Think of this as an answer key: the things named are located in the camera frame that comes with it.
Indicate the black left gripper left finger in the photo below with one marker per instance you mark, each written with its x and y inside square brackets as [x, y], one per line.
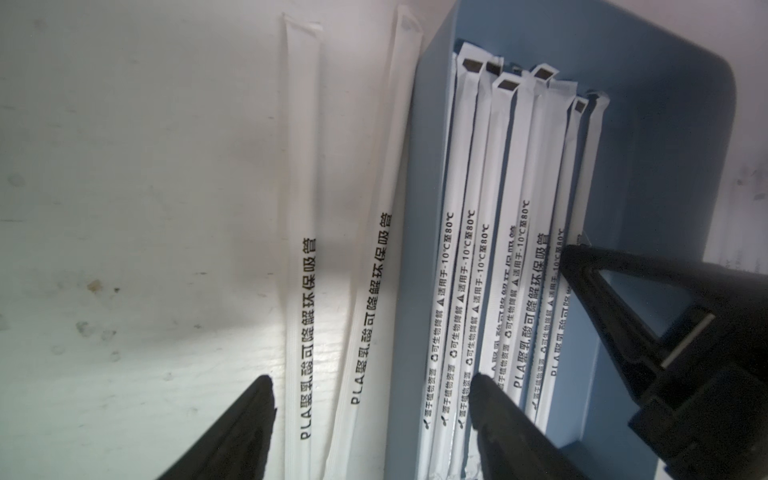
[237, 445]

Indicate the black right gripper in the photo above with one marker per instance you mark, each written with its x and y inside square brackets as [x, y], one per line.
[678, 329]

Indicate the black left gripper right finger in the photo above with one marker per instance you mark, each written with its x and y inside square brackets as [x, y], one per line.
[509, 444]

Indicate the straw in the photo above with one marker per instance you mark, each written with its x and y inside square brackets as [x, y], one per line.
[452, 189]
[556, 235]
[375, 234]
[302, 108]
[470, 282]
[498, 198]
[586, 153]
[549, 122]
[469, 64]

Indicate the blue storage tray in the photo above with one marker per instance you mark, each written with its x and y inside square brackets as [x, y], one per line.
[662, 150]

